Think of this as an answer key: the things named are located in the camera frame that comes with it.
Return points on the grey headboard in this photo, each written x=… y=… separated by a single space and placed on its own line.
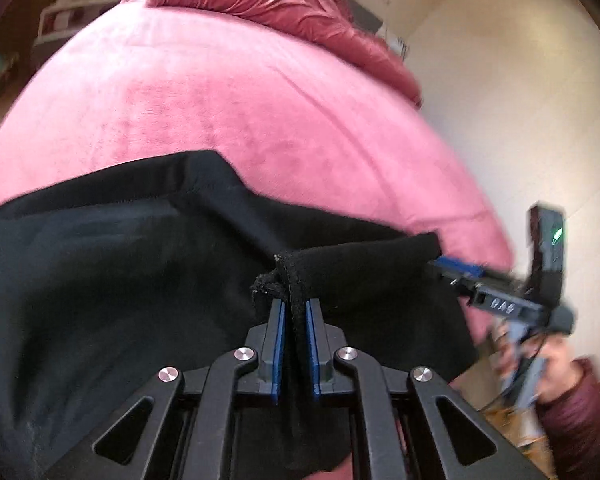
x=375 y=25

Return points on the white nightstand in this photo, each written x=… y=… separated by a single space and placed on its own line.
x=55 y=22

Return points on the person's right forearm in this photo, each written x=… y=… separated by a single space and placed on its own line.
x=580 y=420

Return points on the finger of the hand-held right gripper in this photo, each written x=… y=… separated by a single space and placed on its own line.
x=457 y=267

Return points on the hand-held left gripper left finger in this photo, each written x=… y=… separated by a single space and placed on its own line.
x=278 y=350

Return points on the red satin pillow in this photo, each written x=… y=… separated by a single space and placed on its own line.
x=290 y=5

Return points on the pink bed cover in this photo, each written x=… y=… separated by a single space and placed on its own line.
x=230 y=110

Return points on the black embroidered pants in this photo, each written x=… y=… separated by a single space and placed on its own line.
x=130 y=285

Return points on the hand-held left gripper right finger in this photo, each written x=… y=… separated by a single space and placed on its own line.
x=312 y=355

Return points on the person's right hand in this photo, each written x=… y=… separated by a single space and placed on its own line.
x=562 y=360

